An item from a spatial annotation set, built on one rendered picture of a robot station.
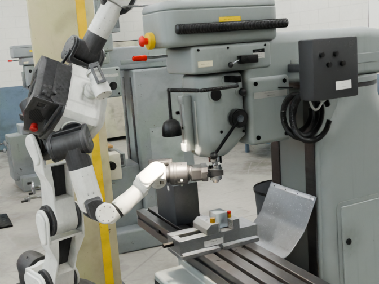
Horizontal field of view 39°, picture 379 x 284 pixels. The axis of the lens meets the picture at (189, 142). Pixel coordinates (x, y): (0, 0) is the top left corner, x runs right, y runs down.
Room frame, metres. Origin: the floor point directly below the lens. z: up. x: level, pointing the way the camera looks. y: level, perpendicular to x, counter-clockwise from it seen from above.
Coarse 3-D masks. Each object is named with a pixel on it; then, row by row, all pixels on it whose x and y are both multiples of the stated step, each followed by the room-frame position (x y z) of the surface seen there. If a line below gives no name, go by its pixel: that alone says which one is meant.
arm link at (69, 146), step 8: (56, 136) 1.97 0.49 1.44; (64, 136) 1.95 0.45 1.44; (72, 136) 1.94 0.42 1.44; (56, 144) 1.93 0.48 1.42; (64, 144) 1.93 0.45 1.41; (72, 144) 1.93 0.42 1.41; (80, 144) 1.93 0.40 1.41; (56, 152) 1.93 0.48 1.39; (64, 152) 1.93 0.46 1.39; (72, 152) 1.93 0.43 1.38; (80, 152) 1.93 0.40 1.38; (72, 160) 1.92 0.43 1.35; (80, 160) 1.93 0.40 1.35; (88, 160) 1.95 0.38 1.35; (72, 168) 1.92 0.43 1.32; (80, 168) 1.92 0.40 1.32
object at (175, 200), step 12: (156, 192) 2.51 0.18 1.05; (168, 192) 2.37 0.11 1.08; (180, 192) 2.33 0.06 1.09; (192, 192) 2.35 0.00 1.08; (168, 204) 2.39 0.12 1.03; (180, 204) 2.33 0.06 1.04; (192, 204) 2.35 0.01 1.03; (168, 216) 2.40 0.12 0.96; (180, 216) 2.33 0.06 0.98; (192, 216) 2.35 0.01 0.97
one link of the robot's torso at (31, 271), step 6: (36, 264) 2.50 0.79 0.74; (42, 264) 2.49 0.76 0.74; (30, 270) 2.43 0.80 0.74; (36, 270) 2.47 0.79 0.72; (24, 276) 2.46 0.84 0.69; (30, 276) 2.41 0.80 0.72; (36, 276) 2.38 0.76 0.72; (78, 276) 2.44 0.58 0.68; (30, 282) 2.42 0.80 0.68; (36, 282) 2.37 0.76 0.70; (42, 282) 2.34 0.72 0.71; (78, 282) 2.45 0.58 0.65
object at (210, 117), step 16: (192, 80) 2.00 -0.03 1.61; (208, 80) 1.96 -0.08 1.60; (192, 96) 2.01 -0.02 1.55; (208, 96) 1.96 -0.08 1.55; (224, 96) 1.99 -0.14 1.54; (240, 96) 2.02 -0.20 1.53; (192, 112) 2.01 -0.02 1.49; (208, 112) 1.96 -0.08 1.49; (224, 112) 1.98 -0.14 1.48; (208, 128) 1.96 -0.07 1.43; (224, 128) 1.98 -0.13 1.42; (240, 128) 2.01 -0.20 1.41; (208, 144) 1.97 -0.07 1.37; (224, 144) 1.99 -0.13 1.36
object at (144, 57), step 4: (136, 56) 2.05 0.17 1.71; (140, 56) 2.05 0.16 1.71; (144, 56) 2.06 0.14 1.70; (148, 56) 2.07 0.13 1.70; (152, 56) 2.08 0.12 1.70; (156, 56) 2.08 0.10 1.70; (160, 56) 2.09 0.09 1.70; (164, 56) 2.10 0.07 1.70; (136, 60) 2.05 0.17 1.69; (140, 60) 2.05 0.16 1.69; (144, 60) 2.06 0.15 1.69
